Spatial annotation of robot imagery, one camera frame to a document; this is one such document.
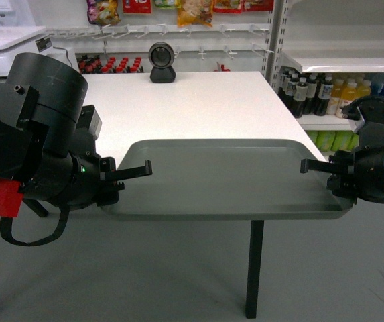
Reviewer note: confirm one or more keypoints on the white side shelf unit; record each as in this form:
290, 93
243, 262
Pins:
339, 37

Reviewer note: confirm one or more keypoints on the red capped soy sauce bottles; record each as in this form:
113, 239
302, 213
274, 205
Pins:
96, 65

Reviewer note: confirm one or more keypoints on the grey silver serving tray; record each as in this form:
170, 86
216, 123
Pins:
225, 179

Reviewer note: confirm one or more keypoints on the black round scanner camera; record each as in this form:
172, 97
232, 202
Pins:
161, 56

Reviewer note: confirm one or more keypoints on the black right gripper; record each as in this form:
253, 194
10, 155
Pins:
365, 163

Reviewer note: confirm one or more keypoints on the purple snack bag hanging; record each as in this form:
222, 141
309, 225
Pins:
102, 12

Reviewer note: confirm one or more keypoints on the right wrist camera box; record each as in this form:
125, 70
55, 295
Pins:
354, 117

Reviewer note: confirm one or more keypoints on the yellow juice bottle side shelf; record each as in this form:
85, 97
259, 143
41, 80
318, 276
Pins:
345, 92

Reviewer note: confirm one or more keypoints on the red snack bag right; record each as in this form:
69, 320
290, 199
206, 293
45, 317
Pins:
240, 6

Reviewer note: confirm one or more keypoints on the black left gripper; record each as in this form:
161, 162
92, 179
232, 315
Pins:
75, 181

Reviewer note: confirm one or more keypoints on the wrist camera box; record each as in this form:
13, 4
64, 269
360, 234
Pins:
354, 117
94, 122

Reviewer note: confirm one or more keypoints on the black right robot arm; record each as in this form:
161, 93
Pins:
358, 174

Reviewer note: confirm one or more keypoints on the white peg hook rack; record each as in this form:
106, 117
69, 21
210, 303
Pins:
228, 38

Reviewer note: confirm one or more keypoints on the red snack bag hanging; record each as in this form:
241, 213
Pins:
137, 6

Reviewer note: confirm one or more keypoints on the green packs lower shelf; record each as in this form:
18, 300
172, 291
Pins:
333, 141

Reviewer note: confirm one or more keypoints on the dark bottle on side shelf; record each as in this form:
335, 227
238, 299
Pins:
305, 94

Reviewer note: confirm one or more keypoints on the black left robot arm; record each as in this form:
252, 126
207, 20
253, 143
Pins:
48, 141

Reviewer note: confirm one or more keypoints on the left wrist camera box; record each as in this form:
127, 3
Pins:
94, 122

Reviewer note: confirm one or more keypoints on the white cash register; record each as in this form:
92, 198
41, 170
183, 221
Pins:
17, 40

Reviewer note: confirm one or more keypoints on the yellow snack bag hanging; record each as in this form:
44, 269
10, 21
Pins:
195, 11

